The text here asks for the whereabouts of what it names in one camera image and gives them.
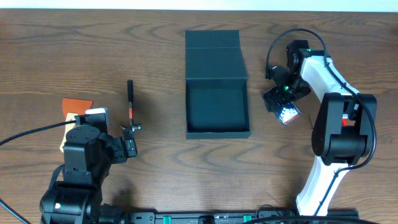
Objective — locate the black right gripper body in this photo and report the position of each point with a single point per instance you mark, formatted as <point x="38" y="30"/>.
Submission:
<point x="294" y="88"/>

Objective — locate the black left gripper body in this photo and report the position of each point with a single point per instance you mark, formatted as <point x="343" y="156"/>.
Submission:
<point x="129" y="144"/>

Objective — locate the blue precision screwdriver set case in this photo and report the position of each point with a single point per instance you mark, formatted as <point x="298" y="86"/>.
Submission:
<point x="287" y="113"/>

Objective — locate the black yellow screwdriver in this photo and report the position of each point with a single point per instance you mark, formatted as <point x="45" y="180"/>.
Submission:
<point x="311" y="121"/>

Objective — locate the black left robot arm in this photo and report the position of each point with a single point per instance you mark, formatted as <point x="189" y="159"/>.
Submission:
<point x="74" y="194"/>

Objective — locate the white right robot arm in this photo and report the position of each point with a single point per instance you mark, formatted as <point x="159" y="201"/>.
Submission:
<point x="344" y="130"/>

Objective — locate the small claw hammer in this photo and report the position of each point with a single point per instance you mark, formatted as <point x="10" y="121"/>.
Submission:
<point x="132" y="126"/>

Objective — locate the black open gift box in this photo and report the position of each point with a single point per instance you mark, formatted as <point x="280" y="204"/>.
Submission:
<point x="216" y="86"/>

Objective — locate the red handled pliers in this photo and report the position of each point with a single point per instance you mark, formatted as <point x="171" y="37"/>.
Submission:
<point x="345" y="120"/>

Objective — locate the orange scraper wooden handle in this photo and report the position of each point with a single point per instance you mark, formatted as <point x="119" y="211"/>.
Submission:
<point x="72" y="107"/>

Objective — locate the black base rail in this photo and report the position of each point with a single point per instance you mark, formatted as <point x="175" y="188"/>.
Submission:
<point x="204" y="218"/>

